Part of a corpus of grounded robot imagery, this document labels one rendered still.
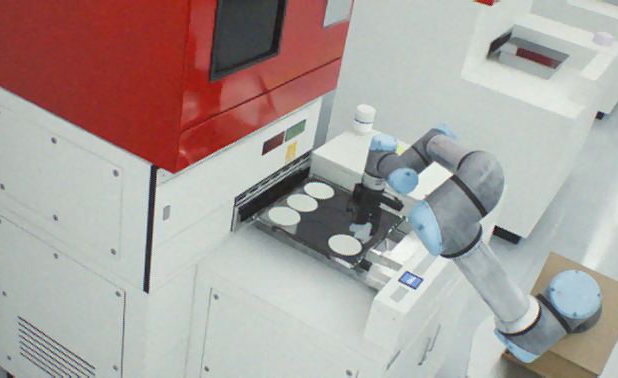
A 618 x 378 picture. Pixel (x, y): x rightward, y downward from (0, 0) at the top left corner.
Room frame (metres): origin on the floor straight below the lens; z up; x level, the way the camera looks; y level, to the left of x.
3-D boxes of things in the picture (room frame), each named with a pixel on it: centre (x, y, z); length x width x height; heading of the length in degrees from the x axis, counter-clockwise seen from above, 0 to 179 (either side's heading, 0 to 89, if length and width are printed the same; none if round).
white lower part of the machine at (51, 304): (1.99, 0.50, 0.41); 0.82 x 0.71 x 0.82; 154
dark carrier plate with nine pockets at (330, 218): (1.92, -0.09, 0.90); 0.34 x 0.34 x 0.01; 64
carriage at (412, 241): (1.82, -0.33, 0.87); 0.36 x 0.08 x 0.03; 154
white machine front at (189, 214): (1.84, 0.20, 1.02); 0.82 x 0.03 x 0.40; 154
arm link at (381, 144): (1.79, -0.19, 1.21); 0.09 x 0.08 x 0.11; 29
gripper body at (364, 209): (1.79, -0.18, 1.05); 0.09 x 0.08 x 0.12; 117
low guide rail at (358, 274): (1.78, -0.09, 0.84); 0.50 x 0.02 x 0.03; 64
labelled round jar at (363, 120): (2.44, -0.15, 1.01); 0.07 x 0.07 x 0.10
